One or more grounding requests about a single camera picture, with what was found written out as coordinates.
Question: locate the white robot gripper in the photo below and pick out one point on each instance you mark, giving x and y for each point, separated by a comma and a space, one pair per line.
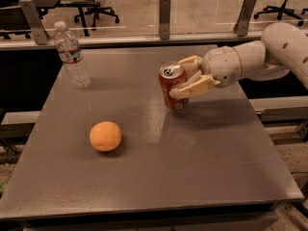
221, 64

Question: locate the red coke can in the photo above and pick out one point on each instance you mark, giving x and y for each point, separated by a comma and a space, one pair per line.
171, 75

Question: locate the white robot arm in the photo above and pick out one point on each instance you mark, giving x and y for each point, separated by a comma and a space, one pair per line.
282, 49

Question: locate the orange fruit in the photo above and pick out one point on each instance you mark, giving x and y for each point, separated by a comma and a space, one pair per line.
105, 136

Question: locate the black office chair left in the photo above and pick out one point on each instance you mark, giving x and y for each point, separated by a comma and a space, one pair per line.
94, 7

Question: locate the clear plastic water bottle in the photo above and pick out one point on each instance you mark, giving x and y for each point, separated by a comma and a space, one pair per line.
71, 54

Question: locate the dark desk in background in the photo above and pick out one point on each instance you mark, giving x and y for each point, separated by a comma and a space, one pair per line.
13, 21

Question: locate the right metal rail bracket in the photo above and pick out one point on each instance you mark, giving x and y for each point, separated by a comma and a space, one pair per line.
242, 25

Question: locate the metal rail bracket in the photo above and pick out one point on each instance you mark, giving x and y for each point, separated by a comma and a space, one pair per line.
242, 25
32, 16
164, 19

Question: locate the middle metal rail bracket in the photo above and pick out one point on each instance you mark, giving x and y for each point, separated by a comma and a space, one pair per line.
164, 19

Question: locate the horizontal metal rail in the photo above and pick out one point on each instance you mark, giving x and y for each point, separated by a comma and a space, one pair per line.
133, 41

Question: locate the left metal rail bracket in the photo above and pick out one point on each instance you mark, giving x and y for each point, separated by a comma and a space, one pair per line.
32, 16

